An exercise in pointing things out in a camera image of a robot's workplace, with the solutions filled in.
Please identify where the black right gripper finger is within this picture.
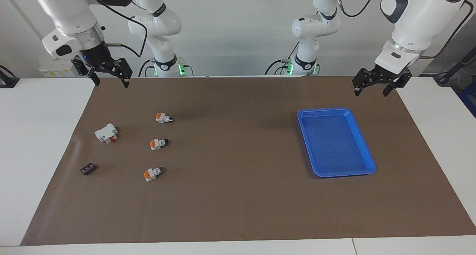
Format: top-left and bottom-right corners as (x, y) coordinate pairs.
(111, 57), (133, 88)
(72, 55), (101, 86)

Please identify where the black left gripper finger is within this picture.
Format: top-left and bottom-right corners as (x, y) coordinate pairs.
(352, 68), (378, 97)
(382, 73), (413, 97)

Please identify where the black stand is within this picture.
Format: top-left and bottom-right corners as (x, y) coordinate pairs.
(433, 47), (476, 86)

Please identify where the white circuit breaker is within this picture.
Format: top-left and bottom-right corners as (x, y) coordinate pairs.
(94, 123), (119, 144)

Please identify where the blue plastic tray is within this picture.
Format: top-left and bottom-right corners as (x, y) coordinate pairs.
(297, 107), (377, 178)

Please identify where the blue crate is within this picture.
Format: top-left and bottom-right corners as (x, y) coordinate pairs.
(458, 82), (476, 118)

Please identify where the brown table mat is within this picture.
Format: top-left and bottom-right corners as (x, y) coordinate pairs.
(20, 76), (476, 246)

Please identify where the black base cable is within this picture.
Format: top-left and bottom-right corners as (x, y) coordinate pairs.
(265, 43), (300, 76)
(138, 59), (154, 77)

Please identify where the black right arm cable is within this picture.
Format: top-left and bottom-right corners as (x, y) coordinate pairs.
(85, 0), (148, 58)

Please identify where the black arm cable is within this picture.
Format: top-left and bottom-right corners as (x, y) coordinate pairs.
(85, 0), (148, 58)
(333, 0), (475, 59)

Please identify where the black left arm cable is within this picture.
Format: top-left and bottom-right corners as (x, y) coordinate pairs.
(333, 0), (475, 59)

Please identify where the black clamp mount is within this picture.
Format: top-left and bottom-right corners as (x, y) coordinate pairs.
(0, 65), (20, 89)

